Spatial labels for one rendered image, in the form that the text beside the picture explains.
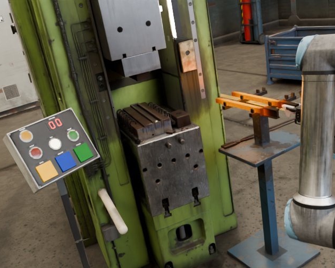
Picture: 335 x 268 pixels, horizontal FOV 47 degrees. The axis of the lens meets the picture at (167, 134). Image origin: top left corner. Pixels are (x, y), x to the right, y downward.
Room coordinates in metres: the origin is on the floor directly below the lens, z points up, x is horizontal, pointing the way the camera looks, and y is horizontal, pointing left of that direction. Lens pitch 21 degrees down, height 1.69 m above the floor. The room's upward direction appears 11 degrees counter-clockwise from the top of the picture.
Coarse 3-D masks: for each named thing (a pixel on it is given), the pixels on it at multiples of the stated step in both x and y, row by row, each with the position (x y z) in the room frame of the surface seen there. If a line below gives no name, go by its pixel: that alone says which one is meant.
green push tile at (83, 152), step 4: (84, 144) 1.73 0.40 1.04; (76, 148) 1.70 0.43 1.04; (80, 148) 1.71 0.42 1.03; (84, 148) 1.71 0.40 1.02; (88, 148) 1.72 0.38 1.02; (76, 152) 1.68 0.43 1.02; (80, 152) 1.69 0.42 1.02; (84, 152) 1.70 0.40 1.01; (88, 152) 1.71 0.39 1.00; (80, 156) 1.68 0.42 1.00; (84, 156) 1.69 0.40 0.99; (88, 156) 1.70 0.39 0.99; (92, 156) 1.71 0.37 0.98; (80, 160) 1.67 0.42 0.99; (84, 160) 1.68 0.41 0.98
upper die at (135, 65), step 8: (136, 56) 1.98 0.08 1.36; (144, 56) 1.99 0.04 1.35; (152, 56) 2.01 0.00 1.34; (112, 64) 2.17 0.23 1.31; (120, 64) 1.99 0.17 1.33; (128, 64) 1.97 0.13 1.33; (136, 64) 1.98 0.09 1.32; (144, 64) 1.99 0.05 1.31; (152, 64) 2.01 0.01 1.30; (160, 64) 2.02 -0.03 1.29; (120, 72) 2.03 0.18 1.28; (128, 72) 1.96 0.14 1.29; (136, 72) 1.98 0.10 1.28
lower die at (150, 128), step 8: (144, 104) 2.36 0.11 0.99; (120, 112) 2.33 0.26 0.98; (128, 112) 2.26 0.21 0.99; (136, 112) 2.23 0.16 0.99; (152, 112) 2.14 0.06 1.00; (160, 112) 2.14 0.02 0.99; (136, 120) 2.10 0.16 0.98; (144, 120) 2.06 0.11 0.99; (152, 120) 2.00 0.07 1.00; (160, 120) 2.00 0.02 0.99; (168, 120) 2.02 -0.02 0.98; (136, 128) 1.98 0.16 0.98; (144, 128) 1.97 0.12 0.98; (152, 128) 1.98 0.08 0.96; (160, 128) 2.00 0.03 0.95; (168, 128) 2.01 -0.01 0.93; (136, 136) 1.99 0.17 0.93; (144, 136) 1.97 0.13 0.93; (152, 136) 1.98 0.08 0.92
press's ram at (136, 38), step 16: (96, 0) 1.97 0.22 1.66; (112, 0) 1.96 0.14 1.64; (128, 0) 1.99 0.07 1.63; (144, 0) 2.01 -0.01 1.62; (96, 16) 2.05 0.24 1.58; (112, 16) 1.96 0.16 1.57; (128, 16) 1.98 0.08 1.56; (144, 16) 2.01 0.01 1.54; (160, 16) 2.03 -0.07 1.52; (112, 32) 1.95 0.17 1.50; (128, 32) 1.98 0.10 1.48; (144, 32) 2.00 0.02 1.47; (160, 32) 2.03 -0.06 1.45; (112, 48) 1.95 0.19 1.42; (128, 48) 1.97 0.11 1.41; (144, 48) 2.00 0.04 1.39; (160, 48) 2.02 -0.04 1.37
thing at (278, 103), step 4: (232, 92) 2.13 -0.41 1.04; (236, 92) 2.12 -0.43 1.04; (240, 92) 2.10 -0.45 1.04; (236, 96) 2.10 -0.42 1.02; (244, 96) 2.04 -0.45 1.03; (248, 96) 2.01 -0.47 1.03; (252, 96) 1.99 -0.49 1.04; (256, 96) 1.97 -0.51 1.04; (260, 96) 1.96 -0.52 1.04; (256, 100) 1.95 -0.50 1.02; (260, 100) 1.93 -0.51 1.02; (264, 100) 1.90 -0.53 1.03; (268, 100) 1.88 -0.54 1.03; (272, 100) 1.86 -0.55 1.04; (276, 100) 1.85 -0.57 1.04; (280, 100) 1.82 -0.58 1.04; (284, 100) 1.81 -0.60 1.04; (272, 104) 1.85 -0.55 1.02; (276, 104) 1.83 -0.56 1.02; (280, 104) 1.80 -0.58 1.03; (288, 104) 1.76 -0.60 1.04; (292, 104) 1.74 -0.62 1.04; (296, 104) 1.73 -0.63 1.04
